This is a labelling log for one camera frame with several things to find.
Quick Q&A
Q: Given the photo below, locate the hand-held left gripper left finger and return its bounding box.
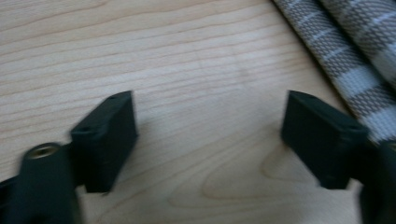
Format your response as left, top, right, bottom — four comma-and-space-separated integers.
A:
0, 90, 139, 224

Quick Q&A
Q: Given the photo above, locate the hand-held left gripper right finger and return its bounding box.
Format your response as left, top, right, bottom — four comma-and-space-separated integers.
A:
280, 90, 396, 224

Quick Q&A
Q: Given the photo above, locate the grey white striped cloth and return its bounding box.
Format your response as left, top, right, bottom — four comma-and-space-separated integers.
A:
271, 0, 396, 145

